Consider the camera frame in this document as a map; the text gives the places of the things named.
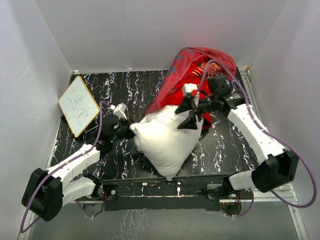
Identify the red patterned pillowcase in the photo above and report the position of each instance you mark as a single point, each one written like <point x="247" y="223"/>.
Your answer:
<point x="187" y="68"/>

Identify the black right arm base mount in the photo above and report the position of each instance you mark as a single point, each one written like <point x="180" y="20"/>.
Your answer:
<point x="216" y="192"/>

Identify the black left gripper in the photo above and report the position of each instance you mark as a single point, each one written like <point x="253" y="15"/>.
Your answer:
<point x="131" y="134"/>

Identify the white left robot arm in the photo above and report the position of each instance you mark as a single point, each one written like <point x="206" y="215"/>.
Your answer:
<point x="49" y="190"/>

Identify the aluminium frame rail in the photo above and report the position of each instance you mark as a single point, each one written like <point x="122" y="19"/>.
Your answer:
<point x="287" y="191"/>

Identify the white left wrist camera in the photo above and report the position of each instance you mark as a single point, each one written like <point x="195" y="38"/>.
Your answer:
<point x="119" y="111"/>

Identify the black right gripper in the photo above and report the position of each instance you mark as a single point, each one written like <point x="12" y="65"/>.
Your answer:
<point x="190" y="122"/>

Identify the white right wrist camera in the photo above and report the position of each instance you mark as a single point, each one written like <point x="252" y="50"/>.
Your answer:
<point x="190" y="91"/>

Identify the white pillow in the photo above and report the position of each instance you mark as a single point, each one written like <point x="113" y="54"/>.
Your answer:
<point x="165" y="146"/>

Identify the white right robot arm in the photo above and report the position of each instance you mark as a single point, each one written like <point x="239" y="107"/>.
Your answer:
<point x="277" y="165"/>

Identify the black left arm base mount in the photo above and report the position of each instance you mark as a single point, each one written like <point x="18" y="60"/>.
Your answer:
<point x="110" y="192"/>

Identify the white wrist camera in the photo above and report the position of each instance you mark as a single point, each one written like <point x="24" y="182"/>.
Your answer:
<point x="119" y="111"/>
<point x="190" y="91"/>

